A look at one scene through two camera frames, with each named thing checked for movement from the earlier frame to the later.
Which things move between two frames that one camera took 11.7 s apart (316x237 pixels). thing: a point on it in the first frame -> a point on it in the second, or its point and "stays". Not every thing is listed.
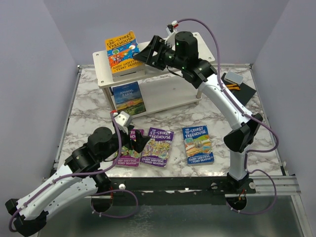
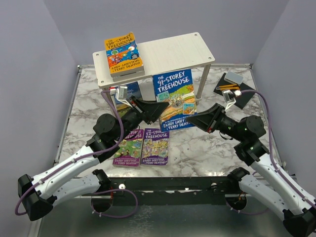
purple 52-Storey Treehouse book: [156, 149] stays
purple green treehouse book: [129, 157] stays
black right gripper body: [165, 57] -> [216, 120]
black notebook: [243, 95] stays
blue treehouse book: [197, 145] -> [176, 88]
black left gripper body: [136, 144] -> [144, 113]
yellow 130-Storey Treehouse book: [121, 51] stays
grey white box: [233, 77] stays
